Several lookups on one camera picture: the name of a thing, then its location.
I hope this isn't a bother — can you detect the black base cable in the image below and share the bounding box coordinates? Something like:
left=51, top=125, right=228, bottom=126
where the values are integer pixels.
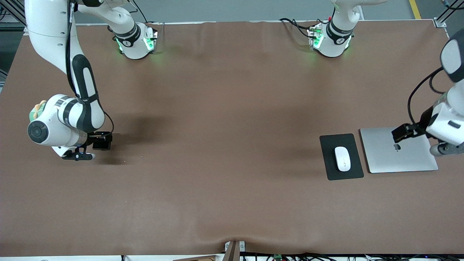
left=289, top=21, right=313, bottom=39
left=130, top=0, right=152, bottom=24
left=279, top=17, right=316, bottom=30

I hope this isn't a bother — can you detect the aluminium frame rail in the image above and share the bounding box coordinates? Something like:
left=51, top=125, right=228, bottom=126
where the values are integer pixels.
left=0, top=0, right=26, bottom=29

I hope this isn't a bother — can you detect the brown table cover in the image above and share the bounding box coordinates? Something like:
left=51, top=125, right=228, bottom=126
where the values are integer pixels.
left=0, top=20, right=464, bottom=256

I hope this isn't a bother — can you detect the silver laptop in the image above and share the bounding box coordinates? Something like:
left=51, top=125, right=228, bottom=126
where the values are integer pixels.
left=360, top=127, right=439, bottom=174

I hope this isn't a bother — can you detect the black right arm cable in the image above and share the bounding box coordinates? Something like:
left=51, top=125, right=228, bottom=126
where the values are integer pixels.
left=65, top=0, right=115, bottom=137

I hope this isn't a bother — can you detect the black mouse pad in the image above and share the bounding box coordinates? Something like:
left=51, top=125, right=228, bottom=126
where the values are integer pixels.
left=319, top=133, right=364, bottom=181

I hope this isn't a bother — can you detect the green dinosaur plush toy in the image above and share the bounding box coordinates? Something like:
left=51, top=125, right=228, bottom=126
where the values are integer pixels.
left=29, top=100, right=48, bottom=122

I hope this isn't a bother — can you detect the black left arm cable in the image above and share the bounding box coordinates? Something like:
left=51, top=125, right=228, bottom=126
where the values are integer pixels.
left=407, top=66, right=447, bottom=126

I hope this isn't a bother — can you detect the white computer mouse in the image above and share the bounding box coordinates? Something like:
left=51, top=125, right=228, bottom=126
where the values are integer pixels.
left=334, top=146, right=351, bottom=172

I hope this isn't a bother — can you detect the grey metal stand bracket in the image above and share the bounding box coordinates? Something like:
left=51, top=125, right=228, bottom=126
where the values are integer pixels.
left=224, top=241, right=246, bottom=253

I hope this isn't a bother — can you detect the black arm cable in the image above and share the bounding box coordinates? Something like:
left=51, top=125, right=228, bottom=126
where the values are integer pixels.
left=65, top=0, right=115, bottom=137
left=407, top=66, right=447, bottom=126

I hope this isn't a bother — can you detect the brown wooden post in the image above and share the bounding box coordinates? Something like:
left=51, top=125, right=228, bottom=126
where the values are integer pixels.
left=223, top=241, right=240, bottom=261

